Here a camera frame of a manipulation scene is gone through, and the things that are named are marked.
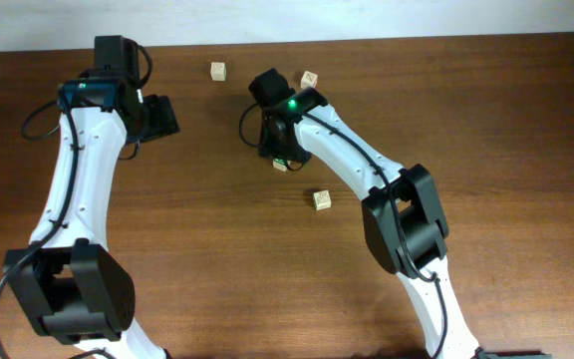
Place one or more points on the wooden block green letter R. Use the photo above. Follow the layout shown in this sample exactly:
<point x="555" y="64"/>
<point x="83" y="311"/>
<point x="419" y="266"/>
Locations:
<point x="279" y="165"/>

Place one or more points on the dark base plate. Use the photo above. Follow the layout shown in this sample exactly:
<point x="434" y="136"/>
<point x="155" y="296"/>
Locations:
<point x="485" y="355"/>

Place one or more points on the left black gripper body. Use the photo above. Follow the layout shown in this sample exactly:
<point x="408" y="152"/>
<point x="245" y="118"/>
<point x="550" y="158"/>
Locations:
<point x="159" y="120"/>

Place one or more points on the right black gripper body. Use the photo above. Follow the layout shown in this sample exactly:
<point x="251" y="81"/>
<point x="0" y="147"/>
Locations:
<point x="272" y="145"/>

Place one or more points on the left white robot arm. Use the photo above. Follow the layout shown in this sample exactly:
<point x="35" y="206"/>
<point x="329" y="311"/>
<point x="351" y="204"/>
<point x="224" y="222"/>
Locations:
<point x="68" y="285"/>

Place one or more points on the wooden block red side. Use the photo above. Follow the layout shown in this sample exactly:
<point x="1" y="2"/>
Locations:
<point x="308" y="80"/>

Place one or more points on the plain wooden block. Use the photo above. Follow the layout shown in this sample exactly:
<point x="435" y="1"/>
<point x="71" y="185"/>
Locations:
<point x="322" y="199"/>

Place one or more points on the far wooden block green side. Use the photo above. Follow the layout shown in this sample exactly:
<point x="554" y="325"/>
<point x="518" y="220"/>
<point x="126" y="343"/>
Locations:
<point x="218" y="71"/>

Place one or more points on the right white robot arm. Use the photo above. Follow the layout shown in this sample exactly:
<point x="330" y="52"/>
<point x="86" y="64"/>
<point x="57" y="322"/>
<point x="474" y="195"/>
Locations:
<point x="404" y="223"/>

